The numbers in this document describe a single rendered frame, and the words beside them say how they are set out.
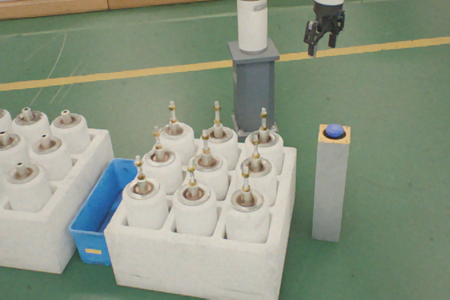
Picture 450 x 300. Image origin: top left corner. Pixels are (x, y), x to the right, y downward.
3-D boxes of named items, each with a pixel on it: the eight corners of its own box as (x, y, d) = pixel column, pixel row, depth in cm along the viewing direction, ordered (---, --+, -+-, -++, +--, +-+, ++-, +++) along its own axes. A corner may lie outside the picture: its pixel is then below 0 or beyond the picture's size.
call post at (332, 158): (313, 220, 138) (319, 124, 121) (339, 223, 136) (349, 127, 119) (311, 239, 132) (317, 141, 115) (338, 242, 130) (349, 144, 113)
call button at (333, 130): (325, 129, 119) (326, 122, 118) (343, 130, 118) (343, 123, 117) (325, 138, 116) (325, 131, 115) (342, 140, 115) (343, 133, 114)
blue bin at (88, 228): (118, 189, 153) (112, 157, 146) (153, 192, 151) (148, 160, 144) (76, 264, 128) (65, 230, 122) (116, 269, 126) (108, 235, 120)
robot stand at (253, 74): (230, 118, 184) (227, 41, 167) (270, 113, 185) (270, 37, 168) (237, 140, 172) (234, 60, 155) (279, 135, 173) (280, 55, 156)
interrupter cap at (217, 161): (218, 175, 116) (218, 172, 116) (187, 171, 118) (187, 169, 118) (226, 155, 123) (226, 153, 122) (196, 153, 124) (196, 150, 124)
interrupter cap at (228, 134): (236, 141, 127) (236, 139, 127) (207, 146, 126) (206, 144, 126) (230, 126, 134) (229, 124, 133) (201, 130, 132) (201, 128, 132)
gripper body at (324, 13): (331, 5, 124) (326, 40, 130) (351, -4, 129) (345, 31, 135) (307, -3, 129) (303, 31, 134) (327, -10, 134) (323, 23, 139)
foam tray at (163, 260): (167, 183, 154) (159, 134, 144) (294, 197, 146) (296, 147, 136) (116, 284, 122) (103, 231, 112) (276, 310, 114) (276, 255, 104)
